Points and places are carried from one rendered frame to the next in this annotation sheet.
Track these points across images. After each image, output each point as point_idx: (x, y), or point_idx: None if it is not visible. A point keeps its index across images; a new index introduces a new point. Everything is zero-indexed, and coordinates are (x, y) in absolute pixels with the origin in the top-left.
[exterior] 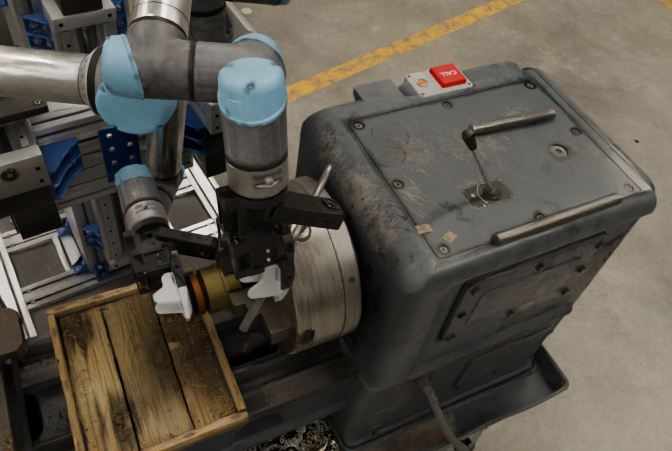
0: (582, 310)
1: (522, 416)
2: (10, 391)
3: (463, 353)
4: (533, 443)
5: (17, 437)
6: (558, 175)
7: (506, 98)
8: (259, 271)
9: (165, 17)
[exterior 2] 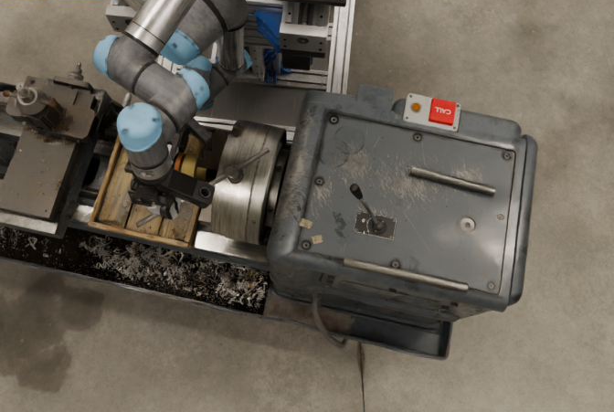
0: (578, 311)
1: (456, 346)
2: (79, 154)
3: (348, 297)
4: (448, 367)
5: (69, 182)
6: (444, 243)
7: (472, 157)
8: (147, 205)
9: (140, 39)
